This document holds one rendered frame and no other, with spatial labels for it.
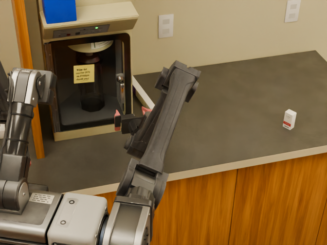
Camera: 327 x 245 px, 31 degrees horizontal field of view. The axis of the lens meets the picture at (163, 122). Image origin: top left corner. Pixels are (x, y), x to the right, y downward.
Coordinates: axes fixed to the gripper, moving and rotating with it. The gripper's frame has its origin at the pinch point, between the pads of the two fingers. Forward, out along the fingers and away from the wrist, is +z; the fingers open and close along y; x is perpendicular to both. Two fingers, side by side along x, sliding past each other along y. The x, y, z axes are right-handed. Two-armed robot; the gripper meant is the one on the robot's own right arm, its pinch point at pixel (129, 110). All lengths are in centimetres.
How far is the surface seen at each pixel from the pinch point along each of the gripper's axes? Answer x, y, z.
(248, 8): -7, -70, 59
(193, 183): 31.0, -22.9, -11.4
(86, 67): -11.9, 13.2, 13.9
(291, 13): -2, -93, 58
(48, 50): -20.8, 26.3, 13.9
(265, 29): 5, -81, 59
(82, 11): -36.0, 14.0, 10.9
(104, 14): -36.1, 7.3, 6.7
